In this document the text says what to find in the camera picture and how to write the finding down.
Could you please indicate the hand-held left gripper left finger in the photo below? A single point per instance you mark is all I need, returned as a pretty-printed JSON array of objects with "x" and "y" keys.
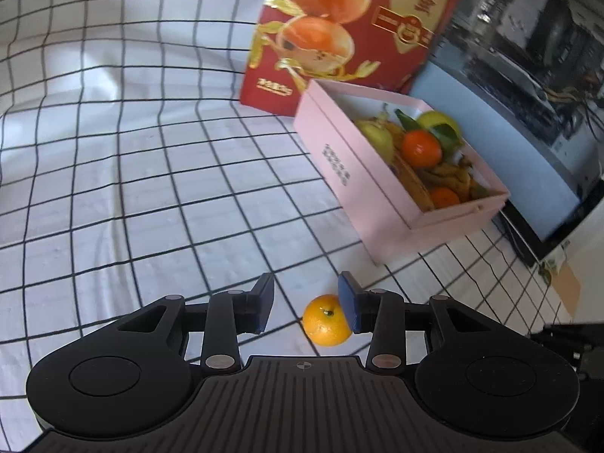
[{"x": 259, "y": 304}]

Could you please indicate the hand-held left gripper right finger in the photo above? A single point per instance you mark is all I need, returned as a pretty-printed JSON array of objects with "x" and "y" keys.
[{"x": 348, "y": 302}]

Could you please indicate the small orange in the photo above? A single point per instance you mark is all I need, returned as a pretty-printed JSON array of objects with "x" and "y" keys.
[
  {"x": 325, "y": 321},
  {"x": 444, "y": 197}
]

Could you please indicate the pink cardboard box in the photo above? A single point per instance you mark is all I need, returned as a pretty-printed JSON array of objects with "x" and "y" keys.
[{"x": 377, "y": 198}]

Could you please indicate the yellow banana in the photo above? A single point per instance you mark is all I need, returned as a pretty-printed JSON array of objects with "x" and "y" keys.
[
  {"x": 413, "y": 181},
  {"x": 448, "y": 174}
]

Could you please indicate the yellow-green guava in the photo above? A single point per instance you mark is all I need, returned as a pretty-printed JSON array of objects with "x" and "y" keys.
[
  {"x": 432, "y": 120},
  {"x": 375, "y": 137}
]

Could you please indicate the red tangerine with leaves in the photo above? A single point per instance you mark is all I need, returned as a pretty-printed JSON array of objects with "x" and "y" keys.
[{"x": 422, "y": 148}]

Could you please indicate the white checked tablecloth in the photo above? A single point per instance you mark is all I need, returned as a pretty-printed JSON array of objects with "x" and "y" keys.
[{"x": 141, "y": 174}]

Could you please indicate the red printed package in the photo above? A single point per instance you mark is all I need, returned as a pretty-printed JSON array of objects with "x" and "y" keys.
[{"x": 302, "y": 80}]

